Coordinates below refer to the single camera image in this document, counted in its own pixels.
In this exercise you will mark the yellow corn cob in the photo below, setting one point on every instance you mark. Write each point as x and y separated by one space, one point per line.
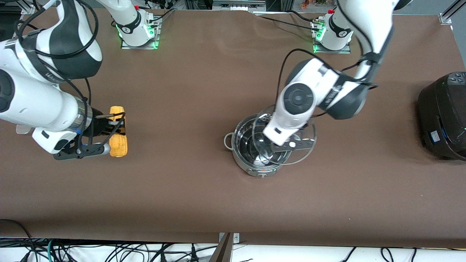
118 147

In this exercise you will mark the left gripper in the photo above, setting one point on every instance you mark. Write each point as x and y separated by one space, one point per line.
305 125

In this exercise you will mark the glass pot lid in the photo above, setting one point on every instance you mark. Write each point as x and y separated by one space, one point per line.
309 145

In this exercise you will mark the black rice cooker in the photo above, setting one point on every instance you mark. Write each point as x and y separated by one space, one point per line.
442 120

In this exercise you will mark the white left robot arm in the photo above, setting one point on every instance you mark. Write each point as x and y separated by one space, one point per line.
298 96

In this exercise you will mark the aluminium frame profile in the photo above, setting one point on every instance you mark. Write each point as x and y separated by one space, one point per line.
449 12

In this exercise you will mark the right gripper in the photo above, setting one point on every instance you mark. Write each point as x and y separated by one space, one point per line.
98 126

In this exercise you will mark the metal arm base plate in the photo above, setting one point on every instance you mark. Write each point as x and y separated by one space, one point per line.
347 50
154 40

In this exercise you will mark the metal table edge bracket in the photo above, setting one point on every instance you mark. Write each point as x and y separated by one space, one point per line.
225 247

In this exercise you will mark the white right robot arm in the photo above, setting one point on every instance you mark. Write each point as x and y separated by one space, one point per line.
36 105

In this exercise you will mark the brown table cover mat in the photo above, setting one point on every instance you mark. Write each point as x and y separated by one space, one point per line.
218 91

